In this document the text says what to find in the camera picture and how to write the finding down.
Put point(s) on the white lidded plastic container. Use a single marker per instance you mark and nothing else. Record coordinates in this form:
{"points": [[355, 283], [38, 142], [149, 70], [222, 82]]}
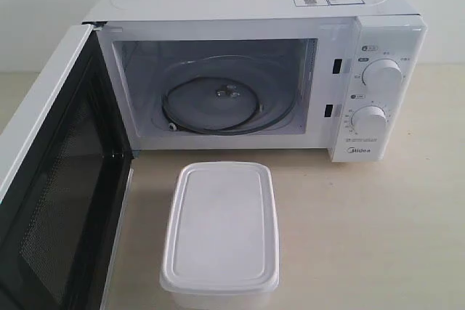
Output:
{"points": [[222, 248]]}

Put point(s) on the white microwave door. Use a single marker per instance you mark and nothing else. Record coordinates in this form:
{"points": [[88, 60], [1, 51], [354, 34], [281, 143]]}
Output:
{"points": [[65, 171]]}

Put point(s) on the white Midea microwave body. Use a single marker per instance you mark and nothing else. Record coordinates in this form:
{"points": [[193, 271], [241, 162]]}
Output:
{"points": [[140, 39]]}

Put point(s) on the glass turntable plate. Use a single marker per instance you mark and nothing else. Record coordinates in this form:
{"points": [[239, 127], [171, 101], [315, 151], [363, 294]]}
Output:
{"points": [[228, 95]]}

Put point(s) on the white lower timer knob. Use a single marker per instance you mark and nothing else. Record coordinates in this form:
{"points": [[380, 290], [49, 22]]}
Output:
{"points": [[369, 120]]}

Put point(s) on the white upper power knob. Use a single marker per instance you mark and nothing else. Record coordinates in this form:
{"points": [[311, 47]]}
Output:
{"points": [[382, 76]]}

